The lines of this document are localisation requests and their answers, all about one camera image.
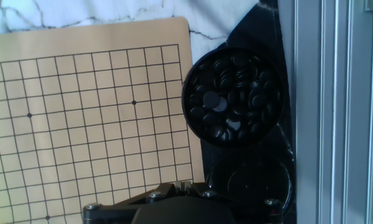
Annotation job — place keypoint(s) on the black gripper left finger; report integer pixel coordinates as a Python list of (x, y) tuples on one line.
[(118, 211)]

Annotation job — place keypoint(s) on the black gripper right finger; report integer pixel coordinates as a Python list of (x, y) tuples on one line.
[(251, 214)]

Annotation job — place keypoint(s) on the tan go board mat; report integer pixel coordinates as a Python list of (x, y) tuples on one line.
[(81, 124)]

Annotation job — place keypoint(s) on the black round bowl lid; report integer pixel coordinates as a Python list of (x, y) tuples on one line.
[(251, 177)]

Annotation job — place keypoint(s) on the black round stone bowl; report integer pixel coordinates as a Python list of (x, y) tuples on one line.
[(233, 144)]

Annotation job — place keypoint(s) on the black marble cloth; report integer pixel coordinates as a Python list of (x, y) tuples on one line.
[(255, 28)]

